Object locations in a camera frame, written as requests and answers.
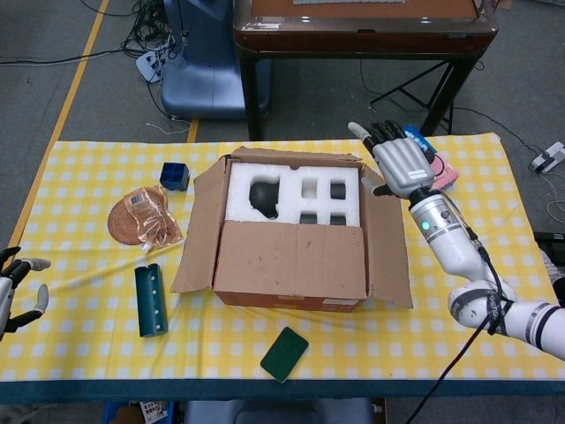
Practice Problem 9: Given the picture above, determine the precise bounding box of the white foam insert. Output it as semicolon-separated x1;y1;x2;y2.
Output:
223;161;361;229

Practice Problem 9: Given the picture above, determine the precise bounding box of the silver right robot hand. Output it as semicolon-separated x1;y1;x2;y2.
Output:
347;121;437;199

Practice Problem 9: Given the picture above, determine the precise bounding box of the brown mahjong table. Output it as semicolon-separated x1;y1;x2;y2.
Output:
232;0;500;141

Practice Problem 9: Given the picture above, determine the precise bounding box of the thin white floor cable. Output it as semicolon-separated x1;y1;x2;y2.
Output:
145;115;193;136

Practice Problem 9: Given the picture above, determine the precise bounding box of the yellow white checkered tablecloth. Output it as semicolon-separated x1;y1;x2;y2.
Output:
0;131;565;383

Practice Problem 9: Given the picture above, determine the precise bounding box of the white floor device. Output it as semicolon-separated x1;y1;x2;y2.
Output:
529;140;565;173

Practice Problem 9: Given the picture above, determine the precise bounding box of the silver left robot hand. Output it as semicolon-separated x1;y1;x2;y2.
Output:
0;246;52;340

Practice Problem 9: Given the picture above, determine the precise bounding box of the dark teal under cloth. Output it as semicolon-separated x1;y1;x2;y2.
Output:
0;378;565;405

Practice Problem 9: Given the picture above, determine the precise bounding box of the large red cardboard box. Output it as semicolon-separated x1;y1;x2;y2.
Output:
169;145;415;314

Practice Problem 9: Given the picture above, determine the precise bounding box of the blue four-cell plastic block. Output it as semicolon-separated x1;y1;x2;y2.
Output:
159;162;191;193

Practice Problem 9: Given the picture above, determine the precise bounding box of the round woven rattan coaster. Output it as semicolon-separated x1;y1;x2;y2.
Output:
107;196;147;245

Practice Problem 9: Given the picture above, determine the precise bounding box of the blue padded stool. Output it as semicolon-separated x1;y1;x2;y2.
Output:
183;397;374;424

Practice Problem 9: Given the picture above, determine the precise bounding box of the dark teal plastic tray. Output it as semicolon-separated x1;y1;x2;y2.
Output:
134;263;170;339

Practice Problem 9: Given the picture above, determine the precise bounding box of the black cable tangle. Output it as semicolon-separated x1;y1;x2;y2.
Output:
118;0;186;61

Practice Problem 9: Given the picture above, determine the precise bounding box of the blue Oreo cookie box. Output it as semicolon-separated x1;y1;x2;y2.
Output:
402;125;459;192

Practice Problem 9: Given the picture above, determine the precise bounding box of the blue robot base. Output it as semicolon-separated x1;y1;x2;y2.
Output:
160;0;271;120

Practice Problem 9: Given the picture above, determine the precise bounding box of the clear plastic snack bag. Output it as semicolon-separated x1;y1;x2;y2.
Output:
122;184;185;254

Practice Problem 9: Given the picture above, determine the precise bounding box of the black rounded object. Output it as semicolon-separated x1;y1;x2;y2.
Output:
249;175;282;221

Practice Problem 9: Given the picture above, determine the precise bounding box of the green yellow sponge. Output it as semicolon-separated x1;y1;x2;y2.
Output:
260;326;310;383

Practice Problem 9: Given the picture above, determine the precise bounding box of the white power strip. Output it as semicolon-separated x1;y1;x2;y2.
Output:
135;49;172;83

